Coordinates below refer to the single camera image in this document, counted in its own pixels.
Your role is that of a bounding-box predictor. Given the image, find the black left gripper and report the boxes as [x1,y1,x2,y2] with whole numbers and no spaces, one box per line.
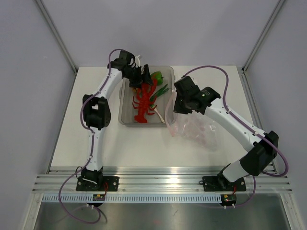
[124,64,153,89]

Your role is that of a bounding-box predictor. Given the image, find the red toy lobster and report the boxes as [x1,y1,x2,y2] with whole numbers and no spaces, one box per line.
[132,79,157,123]

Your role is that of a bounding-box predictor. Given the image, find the clear zip top bag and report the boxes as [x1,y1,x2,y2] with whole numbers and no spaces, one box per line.
[155,89,220,151]

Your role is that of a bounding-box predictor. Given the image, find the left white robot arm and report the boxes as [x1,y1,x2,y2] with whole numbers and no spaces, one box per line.
[76,49,154,192]

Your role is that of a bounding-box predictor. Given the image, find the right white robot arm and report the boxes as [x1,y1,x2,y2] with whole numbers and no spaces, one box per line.
[174,76,278,190]

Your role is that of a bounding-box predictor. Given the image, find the green toy bell pepper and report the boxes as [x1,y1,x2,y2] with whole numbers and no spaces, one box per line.
[151,71,164,86]

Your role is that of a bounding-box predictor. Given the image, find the clear plastic tray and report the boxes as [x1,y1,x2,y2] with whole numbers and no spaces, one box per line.
[118,66,175,127]

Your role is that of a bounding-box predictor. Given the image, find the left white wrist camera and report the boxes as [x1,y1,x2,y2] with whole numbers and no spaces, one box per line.
[132,55,142,68]

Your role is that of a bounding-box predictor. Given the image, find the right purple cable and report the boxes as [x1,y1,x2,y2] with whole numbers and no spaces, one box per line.
[181,66,290,208]

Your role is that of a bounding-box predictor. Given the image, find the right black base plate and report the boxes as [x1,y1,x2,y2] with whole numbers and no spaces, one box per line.
[199,176,247,192]

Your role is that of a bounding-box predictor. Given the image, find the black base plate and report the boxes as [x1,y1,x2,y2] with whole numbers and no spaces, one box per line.
[76,176,119,192]
[199,176,247,192]

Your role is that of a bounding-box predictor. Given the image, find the left aluminium frame post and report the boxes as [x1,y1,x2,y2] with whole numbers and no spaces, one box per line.
[34,0,78,76]

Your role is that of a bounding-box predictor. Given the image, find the aluminium frame post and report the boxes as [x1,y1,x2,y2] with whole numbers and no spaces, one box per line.
[242,0,287,74]
[34,0,78,76]

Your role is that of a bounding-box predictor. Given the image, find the white slotted cable duct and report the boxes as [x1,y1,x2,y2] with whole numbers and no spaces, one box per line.
[42,194,223,203]

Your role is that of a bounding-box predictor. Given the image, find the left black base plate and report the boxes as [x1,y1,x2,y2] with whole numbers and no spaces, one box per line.
[76,176,119,192]

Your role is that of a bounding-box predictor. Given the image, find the right aluminium frame post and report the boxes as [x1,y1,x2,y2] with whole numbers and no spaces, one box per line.
[242,0,287,74]

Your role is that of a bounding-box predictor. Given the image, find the aluminium mounting rail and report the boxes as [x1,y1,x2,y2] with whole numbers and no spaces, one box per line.
[32,166,293,194]

